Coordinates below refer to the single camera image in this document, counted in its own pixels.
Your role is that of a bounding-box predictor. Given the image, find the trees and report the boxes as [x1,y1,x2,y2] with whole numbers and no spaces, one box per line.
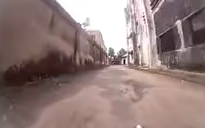
[107,46,128,65]

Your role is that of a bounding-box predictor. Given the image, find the small white building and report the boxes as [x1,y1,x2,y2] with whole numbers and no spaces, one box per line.
[120,53,131,66]

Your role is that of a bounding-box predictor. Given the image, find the grey gravelly road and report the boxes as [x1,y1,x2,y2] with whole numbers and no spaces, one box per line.
[0,64,205,128]

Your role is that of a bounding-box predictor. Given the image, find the tall whitish building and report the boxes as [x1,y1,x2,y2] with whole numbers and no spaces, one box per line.
[123,0,162,69]

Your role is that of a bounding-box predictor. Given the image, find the raised concrete verge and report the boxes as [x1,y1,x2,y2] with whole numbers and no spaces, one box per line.
[126,64,205,88]

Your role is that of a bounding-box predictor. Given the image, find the dark grey building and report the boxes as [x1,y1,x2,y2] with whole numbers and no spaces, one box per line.
[149,0,205,74]

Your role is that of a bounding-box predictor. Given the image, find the pale building behind wall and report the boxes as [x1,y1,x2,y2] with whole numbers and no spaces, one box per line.
[86,29,108,51]

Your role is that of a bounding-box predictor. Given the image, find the long brown stained wall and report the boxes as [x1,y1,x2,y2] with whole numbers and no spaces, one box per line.
[0,0,110,88]

